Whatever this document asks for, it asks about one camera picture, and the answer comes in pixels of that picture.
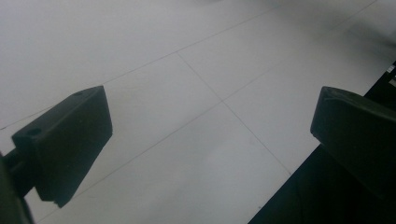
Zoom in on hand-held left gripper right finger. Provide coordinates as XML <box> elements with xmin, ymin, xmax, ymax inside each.
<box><xmin>309</xmin><ymin>86</ymin><xmax>396</xmax><ymax>201</ymax></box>

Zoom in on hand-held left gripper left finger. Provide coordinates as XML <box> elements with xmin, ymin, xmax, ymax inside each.
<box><xmin>11</xmin><ymin>85</ymin><xmax>114</xmax><ymax>209</ymax></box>

